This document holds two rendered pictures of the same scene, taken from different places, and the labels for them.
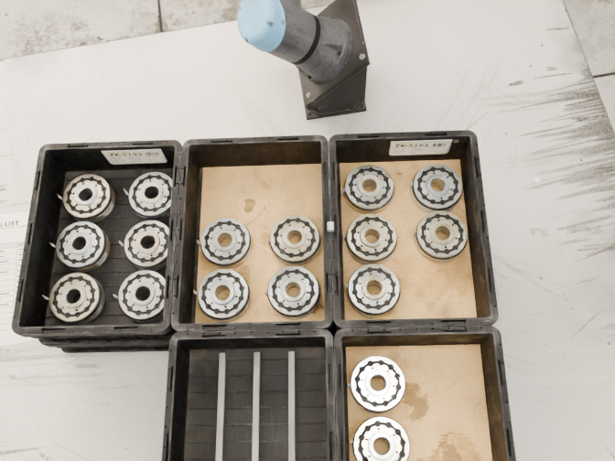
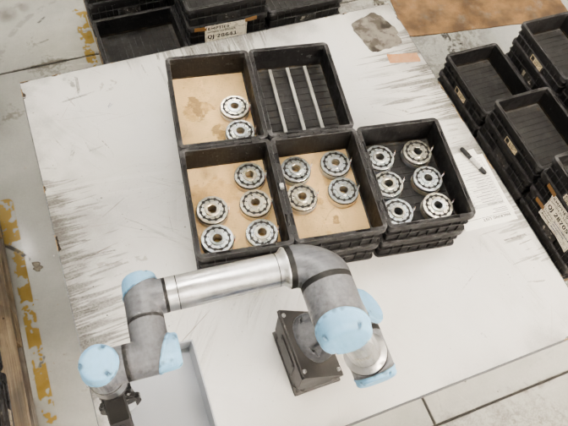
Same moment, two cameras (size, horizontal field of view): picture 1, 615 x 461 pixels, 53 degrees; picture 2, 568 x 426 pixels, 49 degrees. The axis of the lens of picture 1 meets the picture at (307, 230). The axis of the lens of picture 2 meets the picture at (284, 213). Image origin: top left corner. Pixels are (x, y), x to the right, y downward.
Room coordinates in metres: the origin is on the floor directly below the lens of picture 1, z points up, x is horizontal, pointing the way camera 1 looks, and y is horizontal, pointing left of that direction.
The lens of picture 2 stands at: (1.36, -0.50, 2.59)
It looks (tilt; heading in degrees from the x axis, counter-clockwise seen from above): 60 degrees down; 153
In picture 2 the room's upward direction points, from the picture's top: 10 degrees clockwise
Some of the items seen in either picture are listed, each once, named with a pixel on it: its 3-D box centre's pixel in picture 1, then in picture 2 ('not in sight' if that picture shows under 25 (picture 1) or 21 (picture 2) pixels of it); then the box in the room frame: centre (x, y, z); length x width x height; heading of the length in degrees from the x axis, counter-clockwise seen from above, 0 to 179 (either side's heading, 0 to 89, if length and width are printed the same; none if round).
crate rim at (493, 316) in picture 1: (407, 225); (235, 196); (0.41, -0.19, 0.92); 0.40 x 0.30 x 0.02; 174
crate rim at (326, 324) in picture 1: (253, 230); (326, 183); (0.44, 0.10, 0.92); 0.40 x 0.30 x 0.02; 174
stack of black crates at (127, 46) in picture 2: not in sight; (143, 51); (-0.90, -0.28, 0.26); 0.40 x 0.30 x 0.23; 92
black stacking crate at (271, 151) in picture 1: (256, 238); (324, 192); (0.44, 0.10, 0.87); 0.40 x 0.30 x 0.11; 174
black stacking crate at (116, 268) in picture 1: (111, 242); (409, 179); (0.47, 0.40, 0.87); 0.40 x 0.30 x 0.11; 174
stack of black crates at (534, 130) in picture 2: not in sight; (528, 148); (0.18, 1.32, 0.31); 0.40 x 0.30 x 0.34; 2
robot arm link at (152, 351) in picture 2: not in sight; (151, 348); (0.96, -0.54, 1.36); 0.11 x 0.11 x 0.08; 88
